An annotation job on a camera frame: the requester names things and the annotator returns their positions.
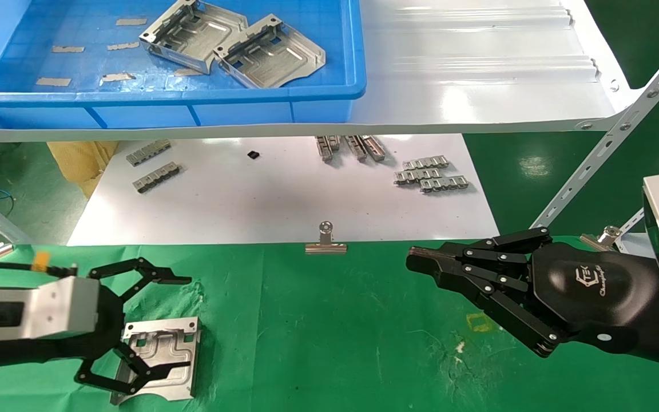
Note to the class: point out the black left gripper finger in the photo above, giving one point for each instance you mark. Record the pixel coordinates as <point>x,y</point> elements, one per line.
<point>146,273</point>
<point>141,373</point>

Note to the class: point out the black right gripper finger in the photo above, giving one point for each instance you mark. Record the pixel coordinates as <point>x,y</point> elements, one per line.
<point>507,303</point>
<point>501,254</point>

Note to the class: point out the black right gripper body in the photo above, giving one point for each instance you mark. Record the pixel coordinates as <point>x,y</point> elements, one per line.
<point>592,292</point>

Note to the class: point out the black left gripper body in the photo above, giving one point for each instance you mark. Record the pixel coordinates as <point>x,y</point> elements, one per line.
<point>111,326</point>

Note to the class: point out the silver sheet metal bracket part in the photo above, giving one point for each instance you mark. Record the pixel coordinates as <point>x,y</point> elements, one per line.
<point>278,57</point>
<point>198,40</point>
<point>172,343</point>

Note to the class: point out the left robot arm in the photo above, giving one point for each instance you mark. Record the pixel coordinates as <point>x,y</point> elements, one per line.
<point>3,353</point>

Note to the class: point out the yellow crumpled bag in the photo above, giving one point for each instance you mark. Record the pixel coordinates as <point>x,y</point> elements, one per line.
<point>80,166</point>

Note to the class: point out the flat white rack shelf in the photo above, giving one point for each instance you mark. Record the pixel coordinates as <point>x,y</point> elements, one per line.
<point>284,200</point>

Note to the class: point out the small black square chip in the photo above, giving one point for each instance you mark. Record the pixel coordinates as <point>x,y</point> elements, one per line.
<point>253,154</point>

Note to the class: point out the green table cloth with yellow mark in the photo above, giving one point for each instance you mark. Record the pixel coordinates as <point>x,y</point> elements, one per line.
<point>329,343</point>

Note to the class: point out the blue plastic bin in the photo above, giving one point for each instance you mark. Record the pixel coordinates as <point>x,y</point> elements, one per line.
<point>249,109</point>

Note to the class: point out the grey tape strip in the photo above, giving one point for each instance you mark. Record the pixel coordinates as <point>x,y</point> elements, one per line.
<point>53,82</point>
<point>118,76</point>
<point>123,46</point>
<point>131,22</point>
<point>68,49</point>
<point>189,72</point>

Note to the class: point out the white rack shelf with ridges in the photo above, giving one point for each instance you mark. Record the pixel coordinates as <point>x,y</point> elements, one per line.
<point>478,57</point>

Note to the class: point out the silver metal rail piece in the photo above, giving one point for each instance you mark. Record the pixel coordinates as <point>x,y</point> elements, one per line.
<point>147,153</point>
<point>157,177</point>
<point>326,147</point>
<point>415,176</point>
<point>444,184</point>
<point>357,149</point>
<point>374,147</point>
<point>427,162</point>

